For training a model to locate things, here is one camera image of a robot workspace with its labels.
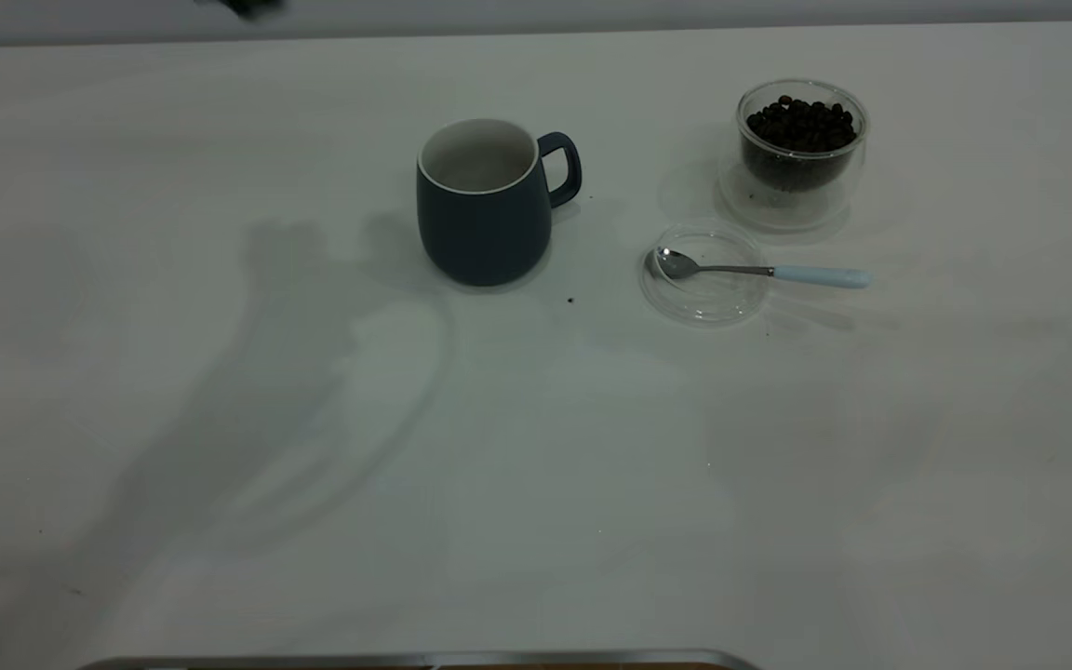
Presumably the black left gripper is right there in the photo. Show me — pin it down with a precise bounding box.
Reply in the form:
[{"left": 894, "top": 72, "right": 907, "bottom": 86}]
[{"left": 196, "top": 0, "right": 288, "bottom": 21}]

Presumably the dark blue ceramic mug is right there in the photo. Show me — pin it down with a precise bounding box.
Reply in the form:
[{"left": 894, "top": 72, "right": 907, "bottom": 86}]
[{"left": 416, "top": 118, "right": 583, "bottom": 288}]

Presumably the metal spoon light blue handle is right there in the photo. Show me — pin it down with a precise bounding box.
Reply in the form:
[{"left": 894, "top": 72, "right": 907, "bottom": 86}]
[{"left": 654, "top": 248, "right": 872, "bottom": 289}]

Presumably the dark coffee beans pile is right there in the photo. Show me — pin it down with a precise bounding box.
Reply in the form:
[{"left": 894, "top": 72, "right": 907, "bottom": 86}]
[{"left": 741, "top": 95, "right": 863, "bottom": 194}]

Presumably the small clear glass dish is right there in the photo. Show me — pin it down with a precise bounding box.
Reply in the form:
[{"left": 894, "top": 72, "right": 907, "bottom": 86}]
[{"left": 639, "top": 226, "right": 771, "bottom": 328}]

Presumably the clear double-wall glass cup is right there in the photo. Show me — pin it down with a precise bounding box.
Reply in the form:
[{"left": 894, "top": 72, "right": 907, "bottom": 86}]
[{"left": 717, "top": 79, "right": 870, "bottom": 232}]

